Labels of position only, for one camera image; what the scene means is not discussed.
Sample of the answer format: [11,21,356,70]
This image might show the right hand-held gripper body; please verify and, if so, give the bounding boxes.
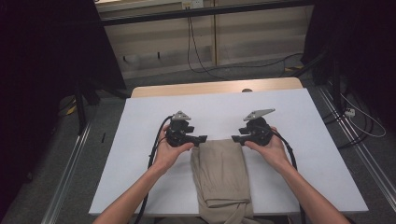
[238,107,276,147]

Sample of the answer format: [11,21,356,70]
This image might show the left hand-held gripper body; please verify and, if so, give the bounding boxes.
[165,110,196,148]

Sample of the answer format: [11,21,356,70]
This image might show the beige pants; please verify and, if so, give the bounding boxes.
[190,138,275,224]

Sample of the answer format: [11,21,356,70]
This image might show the person's left hand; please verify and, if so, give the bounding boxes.
[152,124,196,176]

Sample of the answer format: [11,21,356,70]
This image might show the person's right hand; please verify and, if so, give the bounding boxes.
[244,125,292,175]

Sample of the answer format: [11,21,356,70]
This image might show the white table mat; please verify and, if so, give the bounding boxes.
[88,88,369,217]

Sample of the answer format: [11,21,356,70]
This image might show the wooden table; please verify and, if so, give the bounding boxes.
[130,77,304,99]

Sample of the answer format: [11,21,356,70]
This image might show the black stand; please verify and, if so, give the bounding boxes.
[292,49,344,116]
[73,78,130,134]

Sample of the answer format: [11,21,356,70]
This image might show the beige wooden cabinet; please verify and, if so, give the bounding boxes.
[94,0,314,80]

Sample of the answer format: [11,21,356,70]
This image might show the black horizontal bar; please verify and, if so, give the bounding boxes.
[101,0,314,27]

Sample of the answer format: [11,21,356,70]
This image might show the black curtain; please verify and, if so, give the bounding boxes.
[301,0,396,132]
[0,0,127,216]

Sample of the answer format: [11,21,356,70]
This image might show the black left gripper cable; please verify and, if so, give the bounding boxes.
[134,115,175,224]

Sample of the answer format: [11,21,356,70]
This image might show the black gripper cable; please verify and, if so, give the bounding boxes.
[270,129,307,224]
[134,115,175,224]

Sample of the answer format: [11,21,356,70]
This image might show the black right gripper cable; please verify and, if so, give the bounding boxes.
[270,129,307,224]

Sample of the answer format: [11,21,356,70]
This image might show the black wall cable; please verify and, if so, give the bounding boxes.
[189,16,304,78]
[186,16,229,81]

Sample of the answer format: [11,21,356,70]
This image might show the black floor cable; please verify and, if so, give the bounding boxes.
[321,92,375,150]

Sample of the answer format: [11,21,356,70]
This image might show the white floor cable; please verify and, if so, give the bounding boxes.
[339,92,387,139]

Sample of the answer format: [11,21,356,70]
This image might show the metal floor rail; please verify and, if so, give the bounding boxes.
[40,120,92,224]
[317,87,396,203]

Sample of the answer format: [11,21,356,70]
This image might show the white wall socket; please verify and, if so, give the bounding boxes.
[181,0,205,9]

